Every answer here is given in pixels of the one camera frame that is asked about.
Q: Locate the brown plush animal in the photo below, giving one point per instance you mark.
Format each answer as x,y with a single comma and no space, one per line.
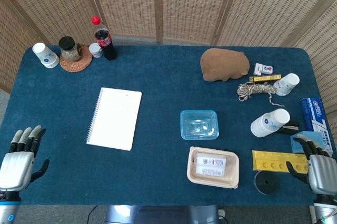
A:
223,63

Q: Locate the yellow tray with round holes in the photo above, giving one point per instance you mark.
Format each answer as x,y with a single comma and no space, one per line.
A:
271,162

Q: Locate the round woven rattan coaster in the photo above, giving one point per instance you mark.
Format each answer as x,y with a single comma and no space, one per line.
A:
79,65

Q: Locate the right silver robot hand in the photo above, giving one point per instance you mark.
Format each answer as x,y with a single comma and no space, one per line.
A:
322,171

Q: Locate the black stapler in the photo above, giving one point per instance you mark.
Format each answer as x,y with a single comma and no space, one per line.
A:
291,128

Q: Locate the beige plastic food tray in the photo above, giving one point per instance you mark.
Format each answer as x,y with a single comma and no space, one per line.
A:
192,174

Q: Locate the blue table cloth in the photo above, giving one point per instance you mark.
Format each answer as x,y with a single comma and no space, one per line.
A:
158,161

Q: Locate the black tape roll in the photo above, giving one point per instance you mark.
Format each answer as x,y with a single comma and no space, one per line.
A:
267,183

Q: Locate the cola bottle red cap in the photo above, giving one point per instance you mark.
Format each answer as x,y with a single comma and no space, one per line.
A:
105,42

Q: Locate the clear container blue lid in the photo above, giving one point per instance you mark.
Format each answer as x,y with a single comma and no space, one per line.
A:
199,124

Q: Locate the long yellow box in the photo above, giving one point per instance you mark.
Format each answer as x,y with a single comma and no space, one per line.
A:
264,78

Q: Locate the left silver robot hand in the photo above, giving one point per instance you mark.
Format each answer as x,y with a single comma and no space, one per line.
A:
15,166

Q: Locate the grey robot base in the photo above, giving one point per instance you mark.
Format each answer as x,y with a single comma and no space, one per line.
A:
160,214

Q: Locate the paper cup stack blue flower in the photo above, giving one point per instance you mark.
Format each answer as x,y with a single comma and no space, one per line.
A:
268,124
46,55

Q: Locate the white mahjong tile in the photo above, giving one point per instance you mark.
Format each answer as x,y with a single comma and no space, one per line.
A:
258,69
268,69

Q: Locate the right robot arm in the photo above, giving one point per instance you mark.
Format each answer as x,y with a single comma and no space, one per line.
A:
325,209

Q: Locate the small white jar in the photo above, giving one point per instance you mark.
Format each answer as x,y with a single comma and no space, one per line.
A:
95,50

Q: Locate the blue toothpaste box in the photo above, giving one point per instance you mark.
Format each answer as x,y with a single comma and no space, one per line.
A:
314,116

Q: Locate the white spiral notebook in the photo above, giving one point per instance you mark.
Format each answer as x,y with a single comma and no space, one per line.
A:
114,118

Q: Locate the glass jar black lid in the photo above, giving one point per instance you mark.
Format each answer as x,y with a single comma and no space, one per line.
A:
69,49

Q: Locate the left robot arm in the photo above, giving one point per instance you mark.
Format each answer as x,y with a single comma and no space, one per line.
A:
8,208

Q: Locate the woven folding screen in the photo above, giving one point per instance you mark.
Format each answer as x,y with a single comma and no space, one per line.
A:
184,3

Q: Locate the white paper cup right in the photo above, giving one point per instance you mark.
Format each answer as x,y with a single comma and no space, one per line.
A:
287,84

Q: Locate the white packet with label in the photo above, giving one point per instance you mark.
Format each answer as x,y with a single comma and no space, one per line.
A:
210,164

